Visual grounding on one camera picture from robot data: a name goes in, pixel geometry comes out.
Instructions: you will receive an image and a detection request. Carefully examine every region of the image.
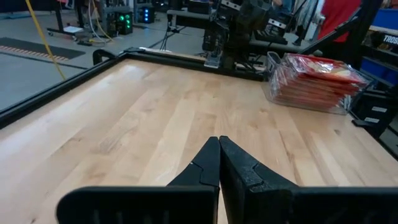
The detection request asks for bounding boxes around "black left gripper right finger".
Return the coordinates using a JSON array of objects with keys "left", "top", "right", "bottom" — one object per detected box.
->
[{"left": 220, "top": 135, "right": 398, "bottom": 224}]

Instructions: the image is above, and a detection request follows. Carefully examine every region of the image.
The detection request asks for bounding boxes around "clear frame bracket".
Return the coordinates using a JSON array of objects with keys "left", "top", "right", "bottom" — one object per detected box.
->
[{"left": 203, "top": 51, "right": 224, "bottom": 69}]

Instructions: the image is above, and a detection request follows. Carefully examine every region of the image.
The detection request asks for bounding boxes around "device with blue lights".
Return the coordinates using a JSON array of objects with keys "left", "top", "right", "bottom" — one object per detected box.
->
[{"left": 140, "top": 5, "right": 156, "bottom": 25}]

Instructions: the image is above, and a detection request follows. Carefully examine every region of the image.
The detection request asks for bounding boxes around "black rolling stand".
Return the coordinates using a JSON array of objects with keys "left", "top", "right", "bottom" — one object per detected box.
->
[{"left": 46, "top": 0, "right": 85, "bottom": 37}]

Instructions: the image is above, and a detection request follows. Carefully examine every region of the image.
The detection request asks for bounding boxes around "black frame upright post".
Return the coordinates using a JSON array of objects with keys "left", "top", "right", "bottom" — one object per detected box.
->
[{"left": 298, "top": 0, "right": 385, "bottom": 63}]

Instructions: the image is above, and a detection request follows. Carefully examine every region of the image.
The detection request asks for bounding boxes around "black metal table frame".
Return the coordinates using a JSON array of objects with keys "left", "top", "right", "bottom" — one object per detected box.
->
[{"left": 0, "top": 46, "right": 398, "bottom": 162}]

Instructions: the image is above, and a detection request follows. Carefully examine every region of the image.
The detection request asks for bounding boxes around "yellow cable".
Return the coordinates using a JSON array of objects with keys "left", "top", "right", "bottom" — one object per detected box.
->
[{"left": 24, "top": 0, "right": 68, "bottom": 82}]

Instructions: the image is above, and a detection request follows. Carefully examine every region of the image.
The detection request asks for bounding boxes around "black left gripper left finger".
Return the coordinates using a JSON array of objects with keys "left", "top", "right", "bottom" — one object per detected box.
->
[{"left": 56, "top": 136, "right": 221, "bottom": 224}]

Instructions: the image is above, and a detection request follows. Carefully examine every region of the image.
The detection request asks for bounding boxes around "black floor mat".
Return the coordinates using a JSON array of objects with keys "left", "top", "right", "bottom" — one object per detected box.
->
[{"left": 0, "top": 37, "right": 86, "bottom": 62}]

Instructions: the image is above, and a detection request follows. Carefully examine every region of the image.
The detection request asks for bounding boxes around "clear plastic basket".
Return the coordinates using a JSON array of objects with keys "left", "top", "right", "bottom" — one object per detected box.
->
[{"left": 264, "top": 50, "right": 376, "bottom": 116}]

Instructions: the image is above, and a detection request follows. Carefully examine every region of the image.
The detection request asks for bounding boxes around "person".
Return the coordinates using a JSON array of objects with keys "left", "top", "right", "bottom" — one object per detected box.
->
[
  {"left": 317, "top": 0, "right": 363, "bottom": 44},
  {"left": 272, "top": 0, "right": 295, "bottom": 15}
]

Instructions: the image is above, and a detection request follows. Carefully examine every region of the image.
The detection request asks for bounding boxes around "computer with green lights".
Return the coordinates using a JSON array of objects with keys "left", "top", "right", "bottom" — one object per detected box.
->
[{"left": 114, "top": 11, "right": 134, "bottom": 35}]

